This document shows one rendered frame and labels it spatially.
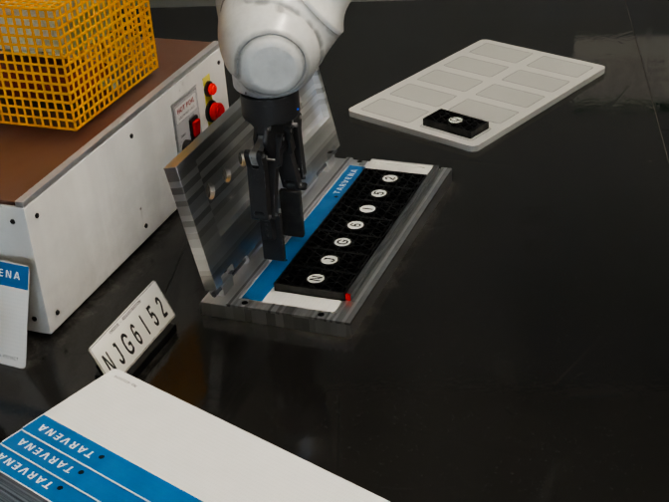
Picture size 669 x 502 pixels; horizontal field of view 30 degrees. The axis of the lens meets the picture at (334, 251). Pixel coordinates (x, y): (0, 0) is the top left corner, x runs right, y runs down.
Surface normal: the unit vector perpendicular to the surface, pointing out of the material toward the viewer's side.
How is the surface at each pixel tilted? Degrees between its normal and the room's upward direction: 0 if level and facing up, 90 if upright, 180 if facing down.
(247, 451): 0
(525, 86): 0
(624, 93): 0
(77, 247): 90
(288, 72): 94
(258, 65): 95
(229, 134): 79
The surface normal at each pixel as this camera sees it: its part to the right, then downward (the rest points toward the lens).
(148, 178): 0.93, 0.12
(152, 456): -0.07, -0.87
